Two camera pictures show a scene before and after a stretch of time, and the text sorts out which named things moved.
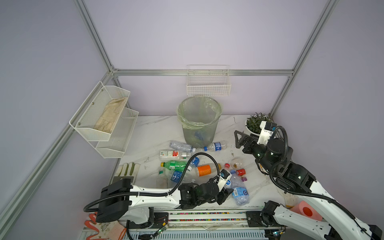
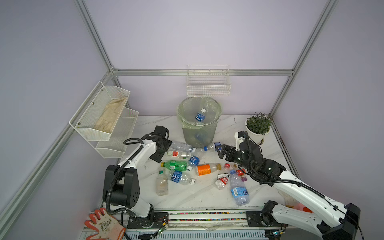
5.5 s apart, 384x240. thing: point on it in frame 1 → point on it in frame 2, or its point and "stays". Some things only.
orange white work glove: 111,230 stays
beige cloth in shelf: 107,117 stays
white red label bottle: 173,154 stays
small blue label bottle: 195,163 stays
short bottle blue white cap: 228,184 → 200,116
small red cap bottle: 241,172 stays
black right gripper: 250,140 → 229,149
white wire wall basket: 208,80 stays
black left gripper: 223,195 → 157,157
